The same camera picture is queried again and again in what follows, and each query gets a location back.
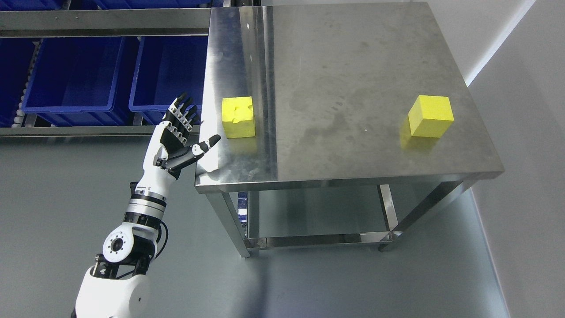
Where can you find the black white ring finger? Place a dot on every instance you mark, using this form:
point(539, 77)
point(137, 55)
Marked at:
point(174, 127)

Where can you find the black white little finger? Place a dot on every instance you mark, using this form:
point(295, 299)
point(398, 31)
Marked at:
point(175, 110)

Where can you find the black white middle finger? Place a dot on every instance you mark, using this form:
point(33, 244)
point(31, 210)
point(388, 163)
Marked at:
point(183, 120)

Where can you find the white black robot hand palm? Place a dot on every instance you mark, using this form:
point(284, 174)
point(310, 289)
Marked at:
point(164, 145)

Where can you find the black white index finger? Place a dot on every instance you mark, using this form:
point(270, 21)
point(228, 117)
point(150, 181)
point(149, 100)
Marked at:
point(193, 127)

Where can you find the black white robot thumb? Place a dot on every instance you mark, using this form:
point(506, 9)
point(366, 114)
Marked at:
point(200, 149)

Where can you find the yellow foam block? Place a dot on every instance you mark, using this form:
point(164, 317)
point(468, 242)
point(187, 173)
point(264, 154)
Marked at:
point(430, 116)
point(238, 117)

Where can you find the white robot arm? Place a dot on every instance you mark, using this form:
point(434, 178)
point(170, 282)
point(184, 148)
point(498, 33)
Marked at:
point(117, 285)

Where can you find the metal roller shelf rack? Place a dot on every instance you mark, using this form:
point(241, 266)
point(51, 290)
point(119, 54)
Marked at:
point(97, 23)

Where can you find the blue plastic bin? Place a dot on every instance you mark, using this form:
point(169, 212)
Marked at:
point(15, 57)
point(165, 68)
point(82, 81)

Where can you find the stainless steel table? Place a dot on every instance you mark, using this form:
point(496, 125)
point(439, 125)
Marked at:
point(332, 85)

